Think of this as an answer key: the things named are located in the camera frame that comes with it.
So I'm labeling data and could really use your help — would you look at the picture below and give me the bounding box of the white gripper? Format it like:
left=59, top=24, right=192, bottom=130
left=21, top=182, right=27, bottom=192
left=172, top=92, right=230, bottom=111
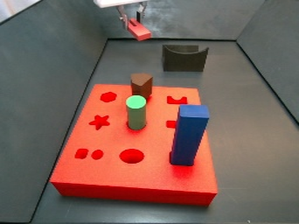
left=93, top=0, right=148, bottom=30

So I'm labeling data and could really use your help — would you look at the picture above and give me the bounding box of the blue square block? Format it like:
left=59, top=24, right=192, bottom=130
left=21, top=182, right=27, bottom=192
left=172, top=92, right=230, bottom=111
left=169, top=104, right=210, bottom=166

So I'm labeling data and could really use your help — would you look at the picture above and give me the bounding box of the red double-square block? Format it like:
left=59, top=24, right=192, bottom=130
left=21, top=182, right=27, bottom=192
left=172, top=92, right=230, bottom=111
left=127, top=18, right=152, bottom=41

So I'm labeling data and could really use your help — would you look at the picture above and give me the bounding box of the green cylinder peg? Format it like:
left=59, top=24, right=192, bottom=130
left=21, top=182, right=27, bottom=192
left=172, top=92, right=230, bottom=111
left=125, top=95, right=145, bottom=130

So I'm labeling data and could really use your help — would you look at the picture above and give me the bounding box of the black curved stand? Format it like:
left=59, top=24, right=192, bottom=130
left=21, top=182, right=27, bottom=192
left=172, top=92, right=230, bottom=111
left=163, top=45, right=210, bottom=72

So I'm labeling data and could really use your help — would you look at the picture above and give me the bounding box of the red shape-sorter board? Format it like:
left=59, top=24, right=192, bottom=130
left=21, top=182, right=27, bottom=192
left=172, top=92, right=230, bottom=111
left=51, top=84, right=218, bottom=206

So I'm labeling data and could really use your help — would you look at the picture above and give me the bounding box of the brown pentagon peg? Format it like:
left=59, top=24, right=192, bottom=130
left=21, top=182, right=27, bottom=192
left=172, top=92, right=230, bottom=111
left=131, top=73, right=153, bottom=99

